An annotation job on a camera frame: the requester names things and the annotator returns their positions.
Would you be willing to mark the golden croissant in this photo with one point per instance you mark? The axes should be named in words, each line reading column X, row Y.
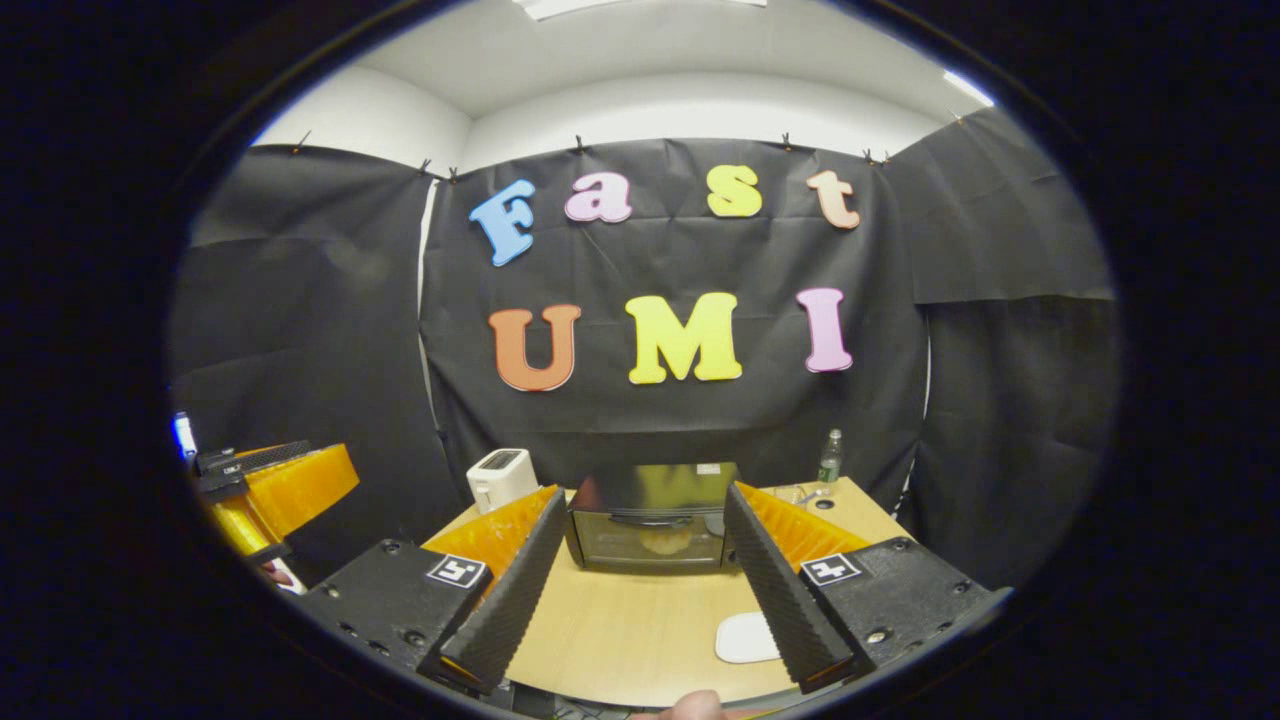
column 668, row 543

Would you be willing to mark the wide ceiling light panel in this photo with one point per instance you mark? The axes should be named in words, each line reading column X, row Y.
column 640, row 6

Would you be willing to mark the black electric oven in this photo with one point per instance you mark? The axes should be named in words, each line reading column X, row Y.
column 650, row 490

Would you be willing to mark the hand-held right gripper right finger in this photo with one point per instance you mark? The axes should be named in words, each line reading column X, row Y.
column 780, row 600

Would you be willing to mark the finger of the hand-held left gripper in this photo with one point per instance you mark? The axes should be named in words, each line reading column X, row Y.
column 235, row 525
column 305, row 485

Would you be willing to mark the white square plate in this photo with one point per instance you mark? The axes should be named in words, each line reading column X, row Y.
column 745, row 640

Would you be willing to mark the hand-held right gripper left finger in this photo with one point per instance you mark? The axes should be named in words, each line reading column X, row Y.
column 515, row 600

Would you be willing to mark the white toaster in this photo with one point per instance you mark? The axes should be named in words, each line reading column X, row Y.
column 500, row 478

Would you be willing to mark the clear plastic bottle green label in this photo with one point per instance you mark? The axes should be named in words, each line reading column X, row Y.
column 829, row 465

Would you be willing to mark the small ceiling light panel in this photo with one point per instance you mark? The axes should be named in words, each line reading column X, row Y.
column 968, row 88

